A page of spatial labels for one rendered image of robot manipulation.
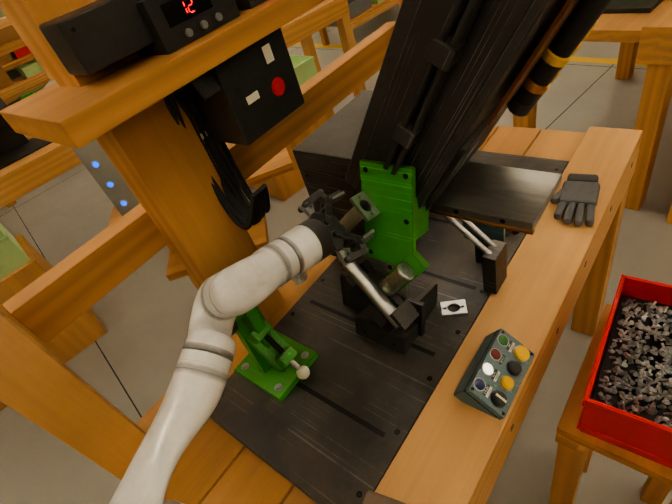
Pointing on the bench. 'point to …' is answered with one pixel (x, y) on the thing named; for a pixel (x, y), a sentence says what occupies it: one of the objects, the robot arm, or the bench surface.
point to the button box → (480, 399)
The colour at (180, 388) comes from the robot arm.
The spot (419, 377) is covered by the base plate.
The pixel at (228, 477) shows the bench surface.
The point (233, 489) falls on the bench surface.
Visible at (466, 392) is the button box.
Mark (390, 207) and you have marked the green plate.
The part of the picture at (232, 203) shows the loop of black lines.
